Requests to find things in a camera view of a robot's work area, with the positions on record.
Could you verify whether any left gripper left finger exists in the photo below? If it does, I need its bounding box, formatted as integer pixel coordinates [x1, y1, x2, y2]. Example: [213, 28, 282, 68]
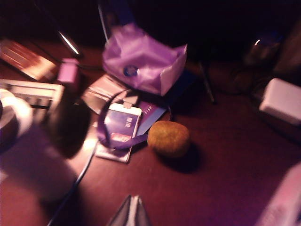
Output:
[107, 194, 135, 226]

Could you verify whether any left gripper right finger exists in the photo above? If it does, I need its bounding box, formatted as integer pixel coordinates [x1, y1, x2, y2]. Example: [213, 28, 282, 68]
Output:
[135, 195, 153, 226]

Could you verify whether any brown fuzzy kiwi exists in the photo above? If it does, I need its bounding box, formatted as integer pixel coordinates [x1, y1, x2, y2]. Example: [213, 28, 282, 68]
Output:
[147, 121, 190, 158]

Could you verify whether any translucent plastic bag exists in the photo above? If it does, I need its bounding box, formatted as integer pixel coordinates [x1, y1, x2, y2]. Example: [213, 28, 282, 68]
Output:
[255, 161, 301, 226]

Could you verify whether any small pink box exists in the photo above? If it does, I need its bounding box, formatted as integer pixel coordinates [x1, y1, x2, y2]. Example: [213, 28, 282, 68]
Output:
[57, 58, 80, 86]

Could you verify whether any ID badge card holder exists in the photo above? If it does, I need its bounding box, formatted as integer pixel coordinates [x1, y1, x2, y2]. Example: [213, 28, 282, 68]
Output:
[95, 103, 143, 163]

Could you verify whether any blue notebook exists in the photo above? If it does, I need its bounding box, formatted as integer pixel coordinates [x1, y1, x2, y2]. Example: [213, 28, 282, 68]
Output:
[135, 69, 197, 137]

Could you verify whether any black round object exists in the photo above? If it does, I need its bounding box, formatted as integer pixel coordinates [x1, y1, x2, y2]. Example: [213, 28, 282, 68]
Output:
[48, 101, 92, 159]

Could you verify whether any silver grey wallet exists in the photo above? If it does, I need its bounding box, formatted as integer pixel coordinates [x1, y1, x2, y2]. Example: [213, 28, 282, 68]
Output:
[81, 74, 139, 115]

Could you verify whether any dark pen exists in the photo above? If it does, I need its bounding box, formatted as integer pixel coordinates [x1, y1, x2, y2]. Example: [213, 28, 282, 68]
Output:
[198, 61, 217, 105]

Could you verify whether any crumpled white plastic bag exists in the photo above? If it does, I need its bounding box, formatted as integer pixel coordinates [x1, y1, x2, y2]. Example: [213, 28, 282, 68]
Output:
[102, 23, 188, 96]

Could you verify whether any shiny metal rod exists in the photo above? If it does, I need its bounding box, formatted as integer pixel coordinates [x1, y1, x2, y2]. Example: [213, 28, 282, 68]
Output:
[57, 30, 82, 57]

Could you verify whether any white power adapter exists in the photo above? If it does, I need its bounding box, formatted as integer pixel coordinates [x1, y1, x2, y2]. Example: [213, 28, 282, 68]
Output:
[259, 78, 301, 125]

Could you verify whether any brown striped book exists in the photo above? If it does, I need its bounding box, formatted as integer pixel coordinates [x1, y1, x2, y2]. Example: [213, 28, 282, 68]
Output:
[0, 39, 58, 81]

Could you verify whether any dark bottle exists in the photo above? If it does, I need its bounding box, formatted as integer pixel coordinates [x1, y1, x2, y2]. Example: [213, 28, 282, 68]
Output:
[244, 35, 282, 68]

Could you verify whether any thin blue cable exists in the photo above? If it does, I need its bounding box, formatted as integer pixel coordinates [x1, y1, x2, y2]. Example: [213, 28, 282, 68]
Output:
[47, 138, 99, 226]

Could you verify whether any purple lanyard strap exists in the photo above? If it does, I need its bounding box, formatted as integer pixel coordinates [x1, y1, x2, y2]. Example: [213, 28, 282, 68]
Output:
[97, 90, 174, 151]

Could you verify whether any black power cable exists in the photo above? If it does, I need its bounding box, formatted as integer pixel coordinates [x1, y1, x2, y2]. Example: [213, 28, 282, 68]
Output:
[211, 63, 271, 97]

